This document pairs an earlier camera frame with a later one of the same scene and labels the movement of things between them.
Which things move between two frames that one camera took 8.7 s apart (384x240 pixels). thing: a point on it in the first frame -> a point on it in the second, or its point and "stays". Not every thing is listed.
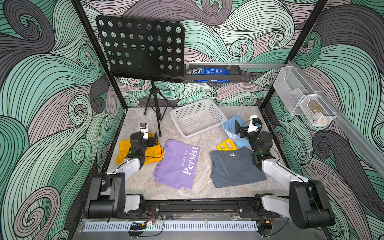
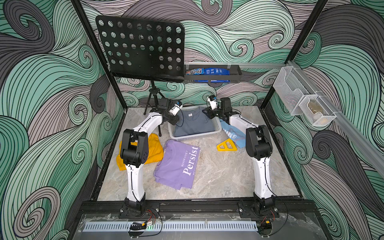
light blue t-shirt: (229, 126) stays
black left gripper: (151, 139) -> (174, 122)
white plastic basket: (198, 118) -> (171, 126)
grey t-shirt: (235, 167) -> (193, 121)
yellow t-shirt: (153, 155) stays
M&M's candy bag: (195, 71) stays
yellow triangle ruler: (228, 145) stays
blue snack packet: (216, 71) stays
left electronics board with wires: (153, 226) stays
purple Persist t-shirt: (177, 166) stays
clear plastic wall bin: (291, 87) stays
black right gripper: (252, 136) -> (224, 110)
